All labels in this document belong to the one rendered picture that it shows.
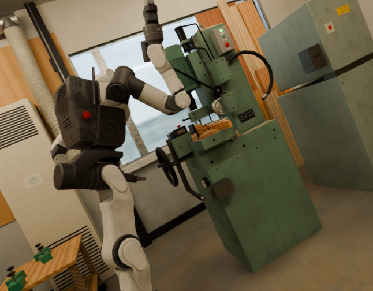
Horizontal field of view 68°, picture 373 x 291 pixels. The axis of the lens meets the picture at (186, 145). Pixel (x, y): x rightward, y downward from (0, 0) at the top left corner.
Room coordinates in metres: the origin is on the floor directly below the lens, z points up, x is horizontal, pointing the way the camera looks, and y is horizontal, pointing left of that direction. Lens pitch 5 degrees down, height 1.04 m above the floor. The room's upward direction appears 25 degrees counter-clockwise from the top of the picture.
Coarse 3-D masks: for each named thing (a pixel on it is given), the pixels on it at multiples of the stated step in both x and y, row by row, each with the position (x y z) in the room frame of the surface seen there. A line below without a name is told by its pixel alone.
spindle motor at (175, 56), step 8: (168, 48) 1.79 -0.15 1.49; (176, 48) 1.80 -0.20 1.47; (168, 56) 1.79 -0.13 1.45; (176, 56) 1.79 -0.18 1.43; (184, 56) 1.85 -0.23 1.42; (176, 64) 1.79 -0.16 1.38; (184, 64) 1.82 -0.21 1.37; (176, 72) 1.79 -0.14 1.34; (184, 72) 1.80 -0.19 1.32; (184, 80) 1.79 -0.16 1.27; (192, 80) 1.82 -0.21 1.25; (184, 88) 1.79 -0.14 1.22; (192, 88) 1.80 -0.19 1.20
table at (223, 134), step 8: (232, 128) 1.55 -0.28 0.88; (208, 136) 1.52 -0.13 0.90; (216, 136) 1.53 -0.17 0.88; (224, 136) 1.54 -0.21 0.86; (232, 136) 1.55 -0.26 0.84; (192, 144) 1.67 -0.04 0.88; (200, 144) 1.53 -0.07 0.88; (208, 144) 1.51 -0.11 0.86; (216, 144) 1.52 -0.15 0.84; (184, 152) 1.69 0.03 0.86
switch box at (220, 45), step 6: (216, 30) 1.79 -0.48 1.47; (222, 30) 1.80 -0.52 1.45; (216, 36) 1.78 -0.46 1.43; (228, 36) 1.80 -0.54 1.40; (216, 42) 1.80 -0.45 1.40; (222, 42) 1.79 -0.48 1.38; (228, 42) 1.80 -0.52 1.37; (216, 48) 1.83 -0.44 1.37; (222, 48) 1.78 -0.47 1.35; (234, 48) 1.81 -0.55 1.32; (222, 54) 1.82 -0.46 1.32
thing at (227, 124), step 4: (228, 120) 1.47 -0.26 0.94; (216, 124) 1.61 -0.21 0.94; (220, 124) 1.56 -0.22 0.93; (224, 124) 1.51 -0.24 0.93; (228, 124) 1.46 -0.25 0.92; (208, 128) 1.75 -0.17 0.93; (212, 128) 1.69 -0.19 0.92; (216, 128) 1.64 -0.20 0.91; (220, 128) 1.58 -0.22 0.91; (224, 128) 1.53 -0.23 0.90
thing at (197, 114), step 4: (200, 108) 1.85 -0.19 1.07; (204, 108) 1.86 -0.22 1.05; (208, 108) 1.86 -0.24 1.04; (192, 112) 1.83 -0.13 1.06; (196, 112) 1.84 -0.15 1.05; (200, 112) 1.85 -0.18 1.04; (204, 112) 1.85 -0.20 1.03; (208, 112) 1.86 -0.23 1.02; (188, 116) 1.89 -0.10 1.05; (192, 116) 1.83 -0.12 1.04; (196, 116) 1.84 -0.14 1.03; (200, 116) 1.84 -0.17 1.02; (204, 116) 1.85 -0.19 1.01; (192, 120) 1.85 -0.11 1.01; (196, 120) 1.83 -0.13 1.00; (200, 120) 1.87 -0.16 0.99
